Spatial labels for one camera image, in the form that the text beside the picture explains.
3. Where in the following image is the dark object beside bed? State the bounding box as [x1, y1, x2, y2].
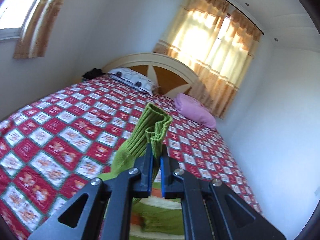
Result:
[82, 68, 106, 81]

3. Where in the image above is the red white patchwork bedspread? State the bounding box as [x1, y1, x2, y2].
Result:
[1, 75, 260, 239]

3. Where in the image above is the pink pillow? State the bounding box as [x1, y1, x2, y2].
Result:
[174, 93, 216, 129]

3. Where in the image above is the yellow orange side curtain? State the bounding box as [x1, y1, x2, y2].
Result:
[13, 0, 64, 59]

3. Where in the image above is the cream and brown headboard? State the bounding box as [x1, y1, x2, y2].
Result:
[102, 53, 198, 99]

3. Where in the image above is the black curtain rod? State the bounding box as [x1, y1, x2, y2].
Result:
[191, 0, 265, 36]

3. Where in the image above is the green orange striped knit sweater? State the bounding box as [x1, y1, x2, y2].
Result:
[98, 103, 185, 239]

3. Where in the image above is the yellow orange window curtain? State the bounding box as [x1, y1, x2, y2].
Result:
[153, 0, 262, 119]

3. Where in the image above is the white cartoon print pillow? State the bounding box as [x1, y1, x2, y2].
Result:
[107, 67, 159, 96]

